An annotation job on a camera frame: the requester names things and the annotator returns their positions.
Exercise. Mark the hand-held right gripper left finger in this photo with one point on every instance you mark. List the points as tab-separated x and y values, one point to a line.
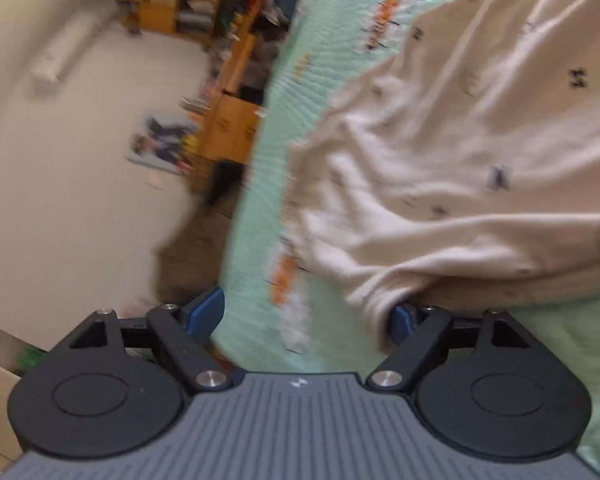
207	312

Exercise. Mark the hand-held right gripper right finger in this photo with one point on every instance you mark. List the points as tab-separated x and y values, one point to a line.
400	322

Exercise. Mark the beige smiley print pants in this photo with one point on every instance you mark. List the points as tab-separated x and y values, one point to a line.
455	160

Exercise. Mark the brown padded jacket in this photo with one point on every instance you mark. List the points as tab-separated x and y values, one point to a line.
195	250

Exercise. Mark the green quilted bee bedspread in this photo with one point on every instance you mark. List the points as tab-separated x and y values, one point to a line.
260	200

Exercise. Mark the wooden desk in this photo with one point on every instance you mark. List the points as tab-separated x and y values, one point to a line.
230	125

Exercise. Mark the white air conditioner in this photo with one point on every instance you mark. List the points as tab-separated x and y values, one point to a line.
65	50

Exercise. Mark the wall poster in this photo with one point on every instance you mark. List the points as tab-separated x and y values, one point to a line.
162	145

